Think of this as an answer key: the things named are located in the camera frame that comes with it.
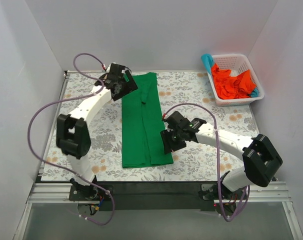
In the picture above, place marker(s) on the floral table mat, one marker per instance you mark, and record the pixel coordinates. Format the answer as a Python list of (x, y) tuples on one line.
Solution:
[(191, 94)]

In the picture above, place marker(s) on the green t shirt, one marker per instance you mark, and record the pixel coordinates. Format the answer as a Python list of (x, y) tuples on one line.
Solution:
[(141, 116)]

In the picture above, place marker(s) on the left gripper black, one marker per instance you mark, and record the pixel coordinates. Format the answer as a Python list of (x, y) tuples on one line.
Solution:
[(129, 82)]

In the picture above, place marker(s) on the light blue t shirt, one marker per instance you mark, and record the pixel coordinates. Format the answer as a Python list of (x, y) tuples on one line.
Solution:
[(208, 62)]

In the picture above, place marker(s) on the aluminium frame rail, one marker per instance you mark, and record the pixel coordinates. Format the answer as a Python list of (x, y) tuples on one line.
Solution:
[(54, 211)]

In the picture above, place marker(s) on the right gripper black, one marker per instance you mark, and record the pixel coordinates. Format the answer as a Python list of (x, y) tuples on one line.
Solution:
[(168, 141)]

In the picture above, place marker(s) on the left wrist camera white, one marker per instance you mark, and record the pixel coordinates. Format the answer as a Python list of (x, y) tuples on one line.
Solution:
[(106, 68)]

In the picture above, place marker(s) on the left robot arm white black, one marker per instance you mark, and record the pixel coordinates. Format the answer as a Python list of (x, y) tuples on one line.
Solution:
[(72, 129)]

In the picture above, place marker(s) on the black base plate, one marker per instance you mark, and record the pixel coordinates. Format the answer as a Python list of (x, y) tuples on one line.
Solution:
[(163, 195)]

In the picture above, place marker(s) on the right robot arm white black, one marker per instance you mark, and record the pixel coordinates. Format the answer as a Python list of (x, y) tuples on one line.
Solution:
[(261, 161)]

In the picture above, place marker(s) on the orange t shirt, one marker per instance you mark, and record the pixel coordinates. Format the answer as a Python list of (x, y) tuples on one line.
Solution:
[(232, 87)]

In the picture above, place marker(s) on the white plastic basket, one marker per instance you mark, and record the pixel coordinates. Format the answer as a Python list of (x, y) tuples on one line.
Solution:
[(237, 63)]

